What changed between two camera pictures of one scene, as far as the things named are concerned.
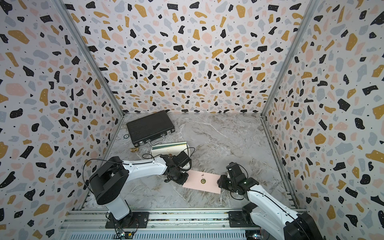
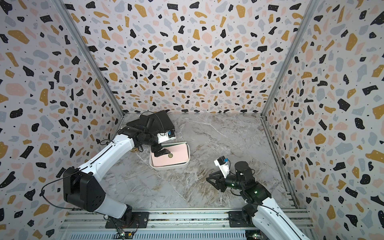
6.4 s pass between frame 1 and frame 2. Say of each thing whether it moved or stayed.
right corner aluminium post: stayed
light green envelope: stayed
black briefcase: stayed
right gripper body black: stayed
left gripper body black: moved
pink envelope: moved
